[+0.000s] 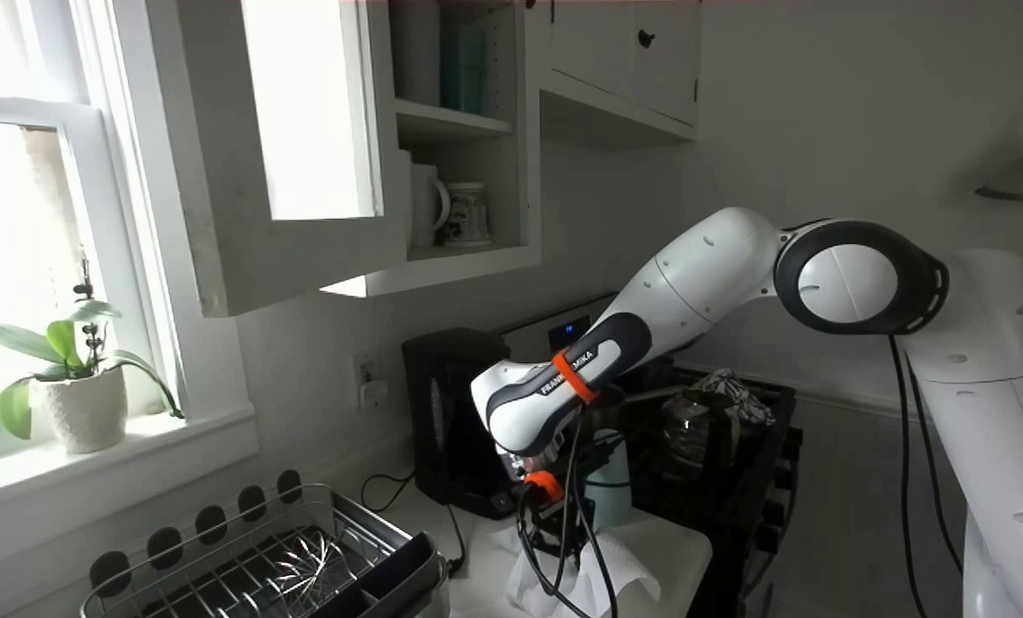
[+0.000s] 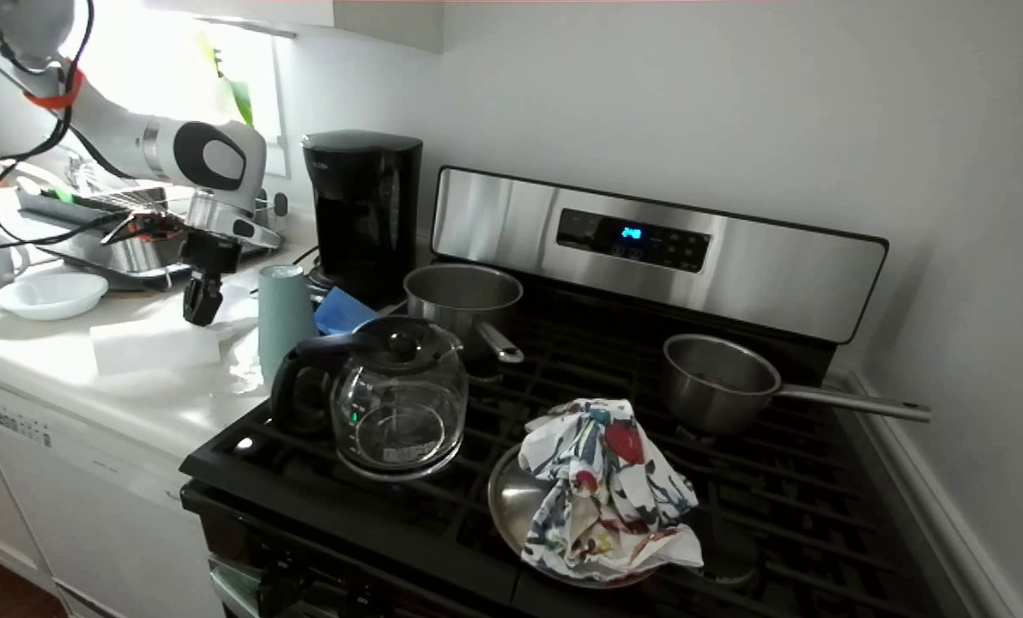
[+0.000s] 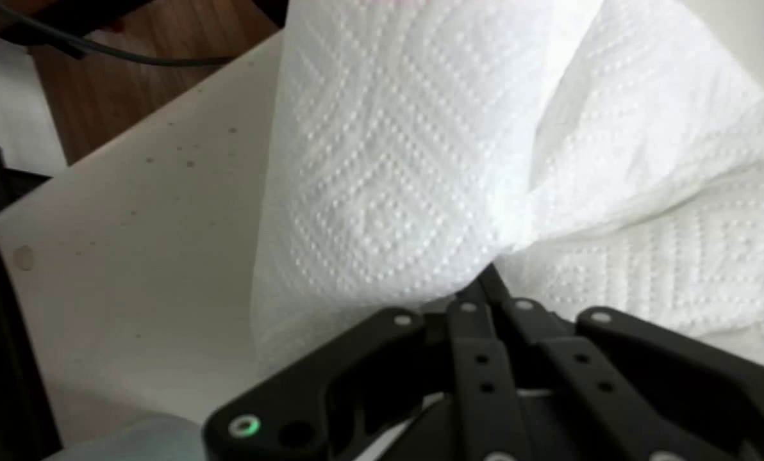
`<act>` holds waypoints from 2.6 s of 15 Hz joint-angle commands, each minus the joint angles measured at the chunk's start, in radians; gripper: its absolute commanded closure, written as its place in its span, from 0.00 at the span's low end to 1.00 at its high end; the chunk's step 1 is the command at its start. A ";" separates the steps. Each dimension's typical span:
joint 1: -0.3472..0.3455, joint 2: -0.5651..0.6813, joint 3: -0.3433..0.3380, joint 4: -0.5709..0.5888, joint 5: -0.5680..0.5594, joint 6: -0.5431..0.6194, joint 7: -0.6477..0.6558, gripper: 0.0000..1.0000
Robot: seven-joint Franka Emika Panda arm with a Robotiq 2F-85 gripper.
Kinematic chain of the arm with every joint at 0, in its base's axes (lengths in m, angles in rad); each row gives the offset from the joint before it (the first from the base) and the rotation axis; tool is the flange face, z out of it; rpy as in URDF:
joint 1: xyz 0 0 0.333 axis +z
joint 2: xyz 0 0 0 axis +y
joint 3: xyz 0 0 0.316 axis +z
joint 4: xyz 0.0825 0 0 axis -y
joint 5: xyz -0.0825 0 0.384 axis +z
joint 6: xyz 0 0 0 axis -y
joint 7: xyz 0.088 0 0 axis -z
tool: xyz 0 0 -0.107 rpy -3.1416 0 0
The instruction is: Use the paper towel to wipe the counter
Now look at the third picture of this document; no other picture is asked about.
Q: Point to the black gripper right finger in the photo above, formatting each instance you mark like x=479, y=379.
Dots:
x=653, y=375

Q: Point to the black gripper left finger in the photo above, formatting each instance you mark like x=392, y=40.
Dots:
x=475, y=386

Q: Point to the white embossed paper towel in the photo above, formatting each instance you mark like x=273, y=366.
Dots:
x=398, y=169

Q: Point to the white dishwasher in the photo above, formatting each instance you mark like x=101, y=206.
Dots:
x=12, y=112

